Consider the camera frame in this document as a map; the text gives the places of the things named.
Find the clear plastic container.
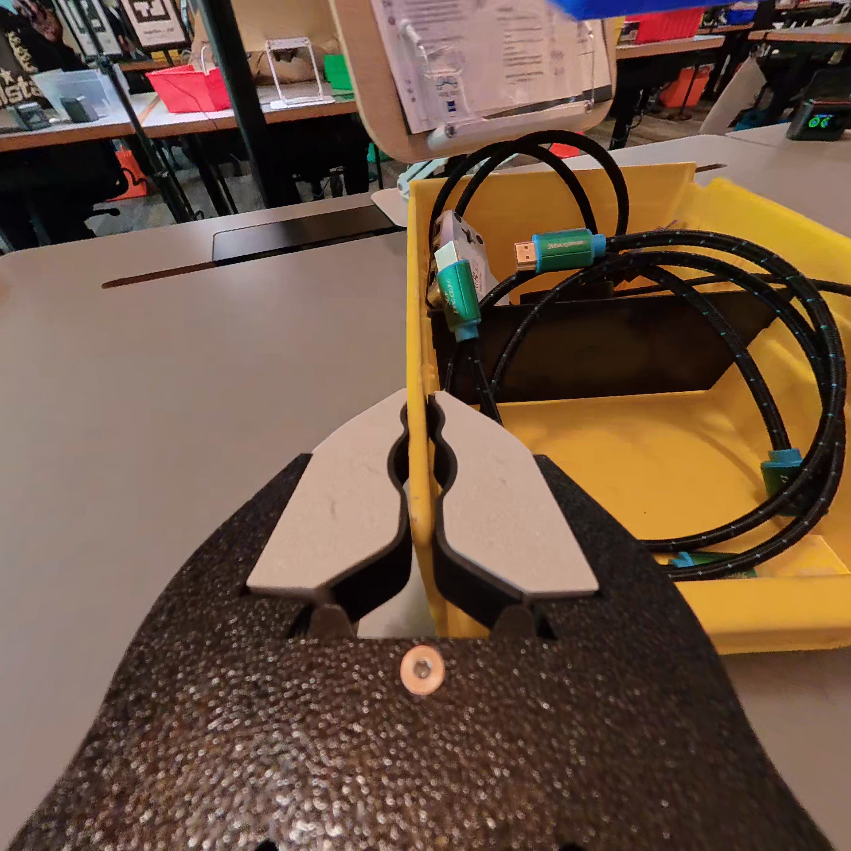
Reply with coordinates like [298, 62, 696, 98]
[32, 68, 115, 122]

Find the orange container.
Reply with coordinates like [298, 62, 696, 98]
[660, 65, 711, 109]

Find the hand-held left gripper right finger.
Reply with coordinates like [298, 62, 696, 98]
[429, 390, 602, 630]

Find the black pole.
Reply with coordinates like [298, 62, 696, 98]
[198, 0, 280, 208]

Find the yellow plastic bin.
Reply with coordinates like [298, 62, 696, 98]
[404, 161, 851, 657]

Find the blue plastic bin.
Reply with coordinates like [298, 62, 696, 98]
[545, 0, 732, 21]

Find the wooden document stand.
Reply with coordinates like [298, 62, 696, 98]
[329, 0, 616, 227]

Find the red plastic tray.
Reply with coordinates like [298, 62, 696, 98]
[625, 7, 707, 45]

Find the grey adapter hub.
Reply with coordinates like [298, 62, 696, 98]
[429, 209, 498, 310]

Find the clear acrylic stand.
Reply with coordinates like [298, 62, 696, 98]
[265, 38, 335, 109]

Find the black white tag poster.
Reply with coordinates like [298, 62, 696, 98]
[120, 0, 190, 49]

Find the printed paper sheet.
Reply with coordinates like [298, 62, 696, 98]
[371, 0, 614, 134]

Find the red basket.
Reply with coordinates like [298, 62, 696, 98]
[145, 45, 234, 114]

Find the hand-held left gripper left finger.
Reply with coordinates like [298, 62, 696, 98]
[245, 388, 412, 624]

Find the brown office desk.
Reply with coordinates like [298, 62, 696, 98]
[615, 33, 726, 150]
[0, 93, 360, 154]

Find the black device green display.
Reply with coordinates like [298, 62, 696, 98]
[786, 100, 851, 142]

